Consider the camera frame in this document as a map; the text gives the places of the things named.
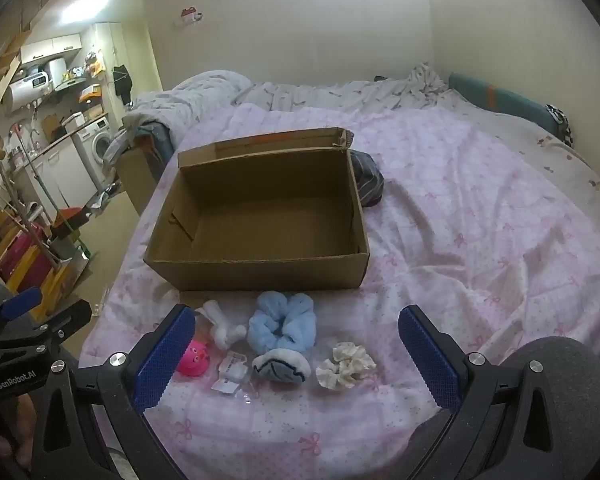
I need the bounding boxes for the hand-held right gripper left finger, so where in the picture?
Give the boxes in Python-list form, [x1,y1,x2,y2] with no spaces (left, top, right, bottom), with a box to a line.
[30,304,197,480]

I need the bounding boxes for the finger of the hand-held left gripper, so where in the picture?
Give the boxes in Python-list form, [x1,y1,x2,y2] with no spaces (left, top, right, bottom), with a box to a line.
[0,287,43,325]
[42,300,93,348]

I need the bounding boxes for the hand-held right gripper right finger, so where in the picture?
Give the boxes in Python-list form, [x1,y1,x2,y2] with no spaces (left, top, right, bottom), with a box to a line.
[398,304,556,480]

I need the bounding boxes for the pink rubber toy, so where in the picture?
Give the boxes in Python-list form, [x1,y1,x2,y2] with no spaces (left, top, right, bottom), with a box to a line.
[175,339,212,376]

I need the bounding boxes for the cream ruffled scrunchie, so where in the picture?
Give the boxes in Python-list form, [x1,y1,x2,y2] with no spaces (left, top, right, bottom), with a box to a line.
[315,342,377,391]

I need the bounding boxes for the white fluffy dark-trimmed sock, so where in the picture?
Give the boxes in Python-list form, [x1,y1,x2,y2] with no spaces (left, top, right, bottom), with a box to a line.
[252,347,311,386]

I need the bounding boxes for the light blue fluffy scrunchie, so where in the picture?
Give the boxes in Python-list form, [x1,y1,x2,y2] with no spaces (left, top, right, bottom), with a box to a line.
[247,291,317,356]

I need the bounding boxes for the cardboard box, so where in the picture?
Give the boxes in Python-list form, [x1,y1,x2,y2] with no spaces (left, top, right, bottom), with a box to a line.
[143,126,371,292]

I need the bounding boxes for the person's left hand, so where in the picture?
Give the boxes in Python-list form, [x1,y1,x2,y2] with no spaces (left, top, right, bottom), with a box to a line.
[0,395,36,466]

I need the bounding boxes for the yellow rack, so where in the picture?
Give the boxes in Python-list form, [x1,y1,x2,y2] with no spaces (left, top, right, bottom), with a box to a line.
[0,210,83,313]

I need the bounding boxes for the red storage bin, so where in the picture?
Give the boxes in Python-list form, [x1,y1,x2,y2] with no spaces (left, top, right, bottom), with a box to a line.
[0,232,55,287]

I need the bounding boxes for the white knotted cloth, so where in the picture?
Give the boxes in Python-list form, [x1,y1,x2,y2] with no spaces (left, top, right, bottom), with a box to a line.
[195,300,248,351]

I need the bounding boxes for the red and black box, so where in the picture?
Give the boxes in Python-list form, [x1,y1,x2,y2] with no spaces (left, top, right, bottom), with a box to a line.
[52,205,94,239]

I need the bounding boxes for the white base cabinet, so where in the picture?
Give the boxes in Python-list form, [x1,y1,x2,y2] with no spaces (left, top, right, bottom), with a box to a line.
[30,144,100,211]

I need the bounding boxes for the white washing machine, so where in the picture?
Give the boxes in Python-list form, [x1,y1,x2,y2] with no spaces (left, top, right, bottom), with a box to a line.
[72,117,117,193]

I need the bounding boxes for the dark striped cloth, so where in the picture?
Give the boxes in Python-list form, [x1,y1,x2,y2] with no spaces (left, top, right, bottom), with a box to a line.
[350,150,385,208]

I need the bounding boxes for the pile of clothes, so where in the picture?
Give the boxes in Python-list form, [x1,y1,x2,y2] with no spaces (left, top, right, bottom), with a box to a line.
[107,119,175,162]

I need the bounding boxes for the white water heater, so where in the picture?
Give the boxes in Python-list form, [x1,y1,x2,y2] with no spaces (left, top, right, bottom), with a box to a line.
[5,77,52,112]

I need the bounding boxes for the wooden ladder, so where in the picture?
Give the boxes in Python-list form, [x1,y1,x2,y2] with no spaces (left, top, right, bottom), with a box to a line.
[0,35,33,161]

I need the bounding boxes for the white countertop oven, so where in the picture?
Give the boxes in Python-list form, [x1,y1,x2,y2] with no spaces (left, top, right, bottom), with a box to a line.
[17,67,51,89]

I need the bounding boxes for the white printed bed sheet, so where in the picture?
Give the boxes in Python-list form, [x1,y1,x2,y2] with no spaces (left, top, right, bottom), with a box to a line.
[450,87,600,246]

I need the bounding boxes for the white pot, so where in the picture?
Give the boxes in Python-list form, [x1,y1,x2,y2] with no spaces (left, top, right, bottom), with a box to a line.
[45,57,69,86]

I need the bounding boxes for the black hanging garment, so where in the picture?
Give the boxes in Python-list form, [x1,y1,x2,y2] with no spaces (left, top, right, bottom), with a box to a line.
[112,65,134,107]

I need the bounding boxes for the teal bolster pillow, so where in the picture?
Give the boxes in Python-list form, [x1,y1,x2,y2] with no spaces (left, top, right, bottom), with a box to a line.
[447,72,563,138]

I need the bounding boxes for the black and white patterned cloth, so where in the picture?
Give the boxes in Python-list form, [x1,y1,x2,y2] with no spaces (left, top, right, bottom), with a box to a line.
[545,104,577,148]

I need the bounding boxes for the grey floral duvet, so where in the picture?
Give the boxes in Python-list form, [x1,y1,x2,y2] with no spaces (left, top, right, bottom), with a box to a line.
[130,62,461,126]

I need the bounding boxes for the green broom handle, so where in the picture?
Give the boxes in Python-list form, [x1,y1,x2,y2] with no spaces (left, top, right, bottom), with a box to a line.
[27,160,90,257]

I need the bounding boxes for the white wall cabinets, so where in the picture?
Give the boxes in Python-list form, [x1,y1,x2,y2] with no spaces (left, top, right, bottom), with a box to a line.
[20,32,84,65]

